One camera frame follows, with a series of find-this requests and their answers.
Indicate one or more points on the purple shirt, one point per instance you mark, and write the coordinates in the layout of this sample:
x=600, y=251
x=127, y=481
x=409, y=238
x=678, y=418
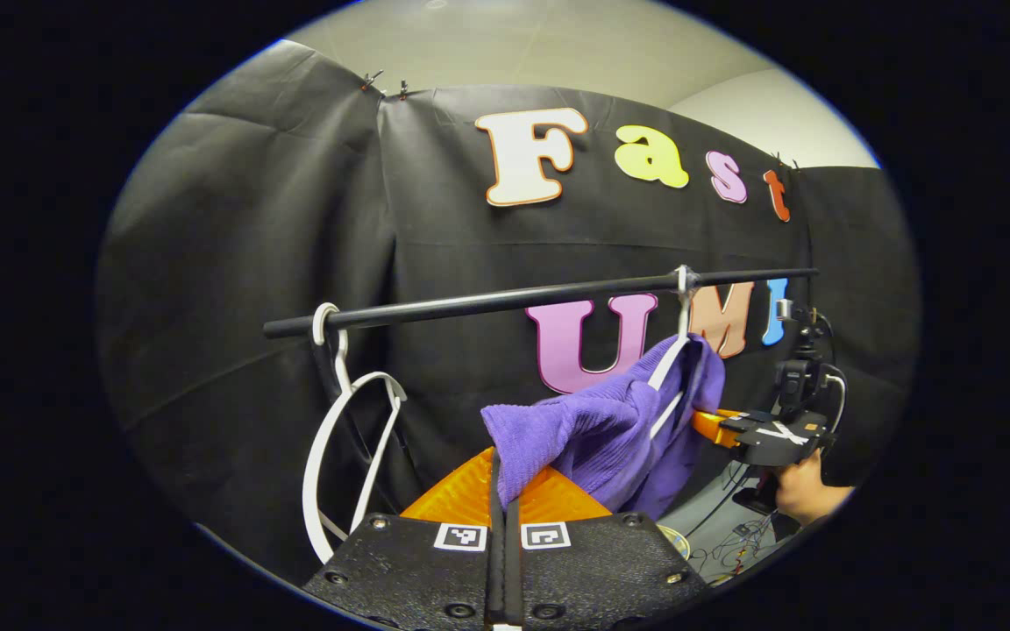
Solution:
x=593, y=429

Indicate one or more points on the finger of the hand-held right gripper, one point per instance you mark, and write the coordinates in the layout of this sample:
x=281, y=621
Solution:
x=768, y=443

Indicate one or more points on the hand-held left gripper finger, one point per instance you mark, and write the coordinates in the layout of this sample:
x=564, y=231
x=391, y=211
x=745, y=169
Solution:
x=496, y=561
x=513, y=570

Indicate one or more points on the white plastic clothes hanger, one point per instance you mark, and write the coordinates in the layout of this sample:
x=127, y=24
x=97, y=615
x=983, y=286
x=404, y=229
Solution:
x=387, y=383
x=686, y=307

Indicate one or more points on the black backdrop cloth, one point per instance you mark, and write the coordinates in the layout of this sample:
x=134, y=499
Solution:
x=251, y=263

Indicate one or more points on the black clothes rack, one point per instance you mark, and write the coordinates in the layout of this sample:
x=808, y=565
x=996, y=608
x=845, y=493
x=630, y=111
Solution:
x=470, y=304

